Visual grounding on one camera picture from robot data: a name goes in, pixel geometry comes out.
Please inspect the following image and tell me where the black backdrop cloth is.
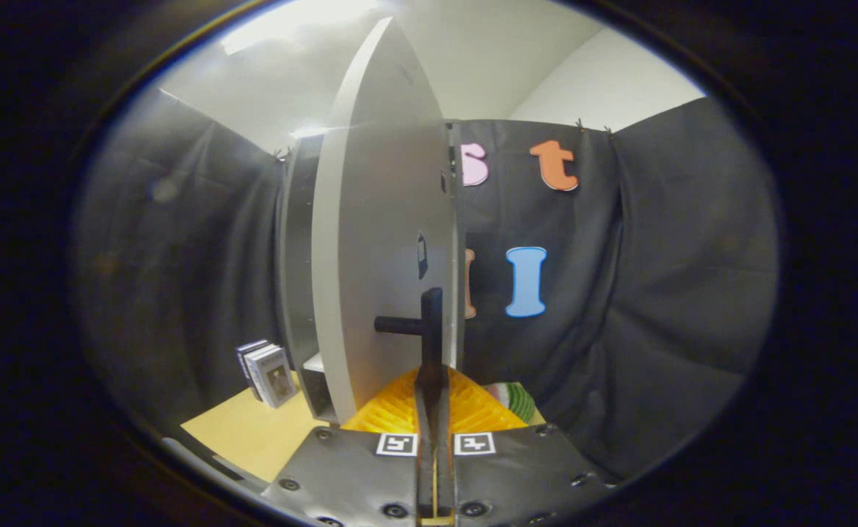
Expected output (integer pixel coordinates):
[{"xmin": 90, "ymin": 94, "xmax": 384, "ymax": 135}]
[{"xmin": 70, "ymin": 88, "xmax": 781, "ymax": 484}]

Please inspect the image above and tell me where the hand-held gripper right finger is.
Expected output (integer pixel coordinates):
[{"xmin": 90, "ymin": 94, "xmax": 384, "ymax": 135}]
[{"xmin": 435, "ymin": 366, "xmax": 613, "ymax": 527}]

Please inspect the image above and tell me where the dark blue book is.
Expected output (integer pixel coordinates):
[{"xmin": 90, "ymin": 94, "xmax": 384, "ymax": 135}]
[{"xmin": 236, "ymin": 339, "xmax": 269, "ymax": 381}]

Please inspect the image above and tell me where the watermelon print pouch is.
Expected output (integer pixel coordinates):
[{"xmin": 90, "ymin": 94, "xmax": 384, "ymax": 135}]
[{"xmin": 488, "ymin": 381, "xmax": 537, "ymax": 425}]

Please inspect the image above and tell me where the grey shoe cabinet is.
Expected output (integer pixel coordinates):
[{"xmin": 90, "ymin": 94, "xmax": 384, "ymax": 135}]
[{"xmin": 277, "ymin": 121, "xmax": 468, "ymax": 425}]

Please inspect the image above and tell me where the blue and white book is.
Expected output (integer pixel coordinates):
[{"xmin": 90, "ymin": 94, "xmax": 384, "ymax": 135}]
[{"xmin": 242, "ymin": 343, "xmax": 280, "ymax": 400}]

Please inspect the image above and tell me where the white shoe cabinet door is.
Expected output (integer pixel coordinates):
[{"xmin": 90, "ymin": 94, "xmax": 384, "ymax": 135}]
[{"xmin": 310, "ymin": 16, "xmax": 453, "ymax": 425}]

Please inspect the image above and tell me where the grey portrait cover book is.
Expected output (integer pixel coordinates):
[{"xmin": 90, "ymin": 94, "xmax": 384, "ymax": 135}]
[{"xmin": 250, "ymin": 346, "xmax": 299, "ymax": 409}]

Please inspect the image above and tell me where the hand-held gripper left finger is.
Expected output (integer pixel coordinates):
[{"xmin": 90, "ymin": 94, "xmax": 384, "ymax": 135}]
[{"xmin": 261, "ymin": 366, "xmax": 437, "ymax": 527}]

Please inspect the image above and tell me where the black door handle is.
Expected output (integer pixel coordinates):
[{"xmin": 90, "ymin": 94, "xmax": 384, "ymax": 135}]
[{"xmin": 374, "ymin": 287, "xmax": 444, "ymax": 392}]

